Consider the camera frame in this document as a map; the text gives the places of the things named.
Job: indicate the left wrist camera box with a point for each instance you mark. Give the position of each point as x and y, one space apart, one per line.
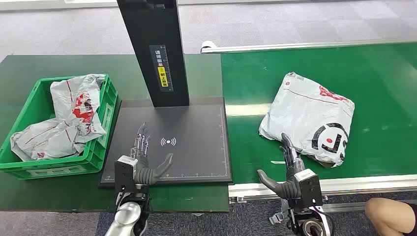
123 174

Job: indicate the white conveyor end roller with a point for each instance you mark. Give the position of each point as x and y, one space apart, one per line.
207 44

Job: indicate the green plastic crate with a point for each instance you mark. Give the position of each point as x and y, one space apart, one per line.
58 171

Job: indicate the person's knee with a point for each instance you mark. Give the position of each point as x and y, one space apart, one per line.
387 215

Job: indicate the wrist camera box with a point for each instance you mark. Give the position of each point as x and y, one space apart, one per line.
311 190
123 174

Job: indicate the green conveyor belt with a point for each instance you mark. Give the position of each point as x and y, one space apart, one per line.
374 97

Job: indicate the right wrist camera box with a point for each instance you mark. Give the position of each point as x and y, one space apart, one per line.
311 190

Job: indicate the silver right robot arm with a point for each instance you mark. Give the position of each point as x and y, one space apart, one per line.
309 226

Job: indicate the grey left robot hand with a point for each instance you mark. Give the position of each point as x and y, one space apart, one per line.
145 172

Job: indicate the crumpled grey courier package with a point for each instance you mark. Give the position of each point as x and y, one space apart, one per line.
42 140

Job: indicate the grey courier package black logo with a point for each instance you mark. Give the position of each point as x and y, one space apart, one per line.
303 110

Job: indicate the aluminium conveyor rail thin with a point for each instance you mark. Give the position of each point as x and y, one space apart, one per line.
293 46

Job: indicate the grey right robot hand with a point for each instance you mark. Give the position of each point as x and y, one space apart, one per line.
288 190

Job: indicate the black inbound scanner machine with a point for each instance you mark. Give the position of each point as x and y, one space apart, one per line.
195 146

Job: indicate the aluminium conveyor rail wide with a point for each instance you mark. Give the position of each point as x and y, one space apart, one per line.
358 184

